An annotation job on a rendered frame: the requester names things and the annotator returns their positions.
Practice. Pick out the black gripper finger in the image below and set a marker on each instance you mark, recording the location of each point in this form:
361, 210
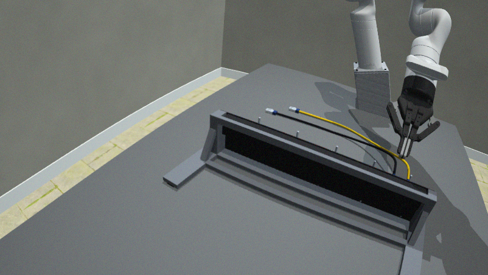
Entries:
402, 131
432, 125

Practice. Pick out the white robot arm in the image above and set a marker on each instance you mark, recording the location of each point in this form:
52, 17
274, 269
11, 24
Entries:
431, 26

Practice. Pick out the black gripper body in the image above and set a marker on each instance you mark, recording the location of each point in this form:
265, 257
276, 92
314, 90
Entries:
421, 92

